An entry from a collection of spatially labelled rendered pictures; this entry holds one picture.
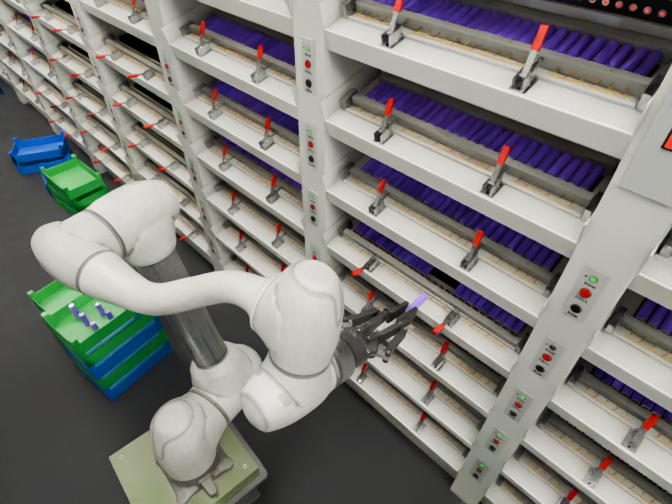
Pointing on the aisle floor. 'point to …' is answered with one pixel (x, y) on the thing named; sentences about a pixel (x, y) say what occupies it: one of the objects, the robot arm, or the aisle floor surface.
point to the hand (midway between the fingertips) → (401, 314)
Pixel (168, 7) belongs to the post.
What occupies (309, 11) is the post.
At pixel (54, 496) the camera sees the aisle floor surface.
